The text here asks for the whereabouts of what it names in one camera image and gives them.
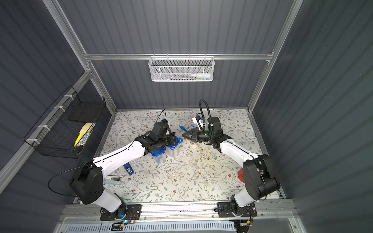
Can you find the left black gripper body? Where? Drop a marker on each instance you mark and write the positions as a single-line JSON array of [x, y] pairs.
[[168, 139]]

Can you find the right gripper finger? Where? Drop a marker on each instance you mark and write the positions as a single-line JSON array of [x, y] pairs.
[[193, 138], [191, 133]]

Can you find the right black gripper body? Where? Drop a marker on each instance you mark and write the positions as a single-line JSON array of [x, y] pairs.
[[192, 135]]

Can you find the white bottle brown cap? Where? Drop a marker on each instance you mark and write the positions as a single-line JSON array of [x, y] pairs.
[[192, 144]]

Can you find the small toothpaste tube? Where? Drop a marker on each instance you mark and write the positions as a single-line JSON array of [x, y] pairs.
[[192, 122]]

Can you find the blue-lid clear container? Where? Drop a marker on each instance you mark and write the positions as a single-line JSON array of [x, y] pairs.
[[173, 150], [159, 155]]

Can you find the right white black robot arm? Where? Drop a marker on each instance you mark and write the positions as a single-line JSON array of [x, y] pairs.
[[259, 173]]

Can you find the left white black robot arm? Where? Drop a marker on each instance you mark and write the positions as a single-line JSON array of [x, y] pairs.
[[88, 179]]

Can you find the red pencil cup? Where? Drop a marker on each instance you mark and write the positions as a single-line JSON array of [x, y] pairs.
[[241, 175]]

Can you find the small silver teal stapler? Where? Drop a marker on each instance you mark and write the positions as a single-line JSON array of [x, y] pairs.
[[113, 180]]

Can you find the white tube in basket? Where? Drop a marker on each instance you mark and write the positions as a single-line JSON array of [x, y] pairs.
[[203, 76]]

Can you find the yellow sticky notes pad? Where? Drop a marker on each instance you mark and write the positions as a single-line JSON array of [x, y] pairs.
[[86, 127]]

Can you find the yellow marker in basket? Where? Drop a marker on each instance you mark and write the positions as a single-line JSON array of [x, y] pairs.
[[80, 141]]

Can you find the black notebook in basket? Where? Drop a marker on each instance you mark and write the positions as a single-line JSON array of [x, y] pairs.
[[85, 112]]

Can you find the white ventilated front panel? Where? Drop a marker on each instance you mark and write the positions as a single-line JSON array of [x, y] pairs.
[[155, 227]]

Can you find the white wire mesh basket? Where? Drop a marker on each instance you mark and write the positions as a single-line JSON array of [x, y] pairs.
[[168, 70]]

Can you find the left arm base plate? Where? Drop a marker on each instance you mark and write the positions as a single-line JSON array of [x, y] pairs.
[[123, 213]]

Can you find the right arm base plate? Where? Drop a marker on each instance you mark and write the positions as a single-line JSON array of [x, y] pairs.
[[230, 209]]

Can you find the black wire wall basket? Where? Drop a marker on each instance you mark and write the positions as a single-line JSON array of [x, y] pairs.
[[55, 135]]

